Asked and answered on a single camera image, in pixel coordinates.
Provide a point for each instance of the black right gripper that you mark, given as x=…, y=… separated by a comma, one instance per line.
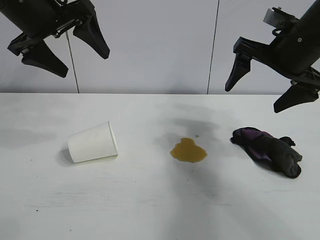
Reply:
x=297, y=52

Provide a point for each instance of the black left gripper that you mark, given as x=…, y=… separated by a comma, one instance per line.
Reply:
x=30, y=17

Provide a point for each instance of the purple and black cloth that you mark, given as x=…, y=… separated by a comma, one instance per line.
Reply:
x=275, y=150

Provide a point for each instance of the white paper cup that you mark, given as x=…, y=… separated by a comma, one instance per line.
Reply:
x=92, y=143

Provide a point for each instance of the brown liquid spill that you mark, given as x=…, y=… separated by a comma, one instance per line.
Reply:
x=187, y=152

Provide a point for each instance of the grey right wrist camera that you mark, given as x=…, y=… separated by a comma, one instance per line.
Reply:
x=272, y=18

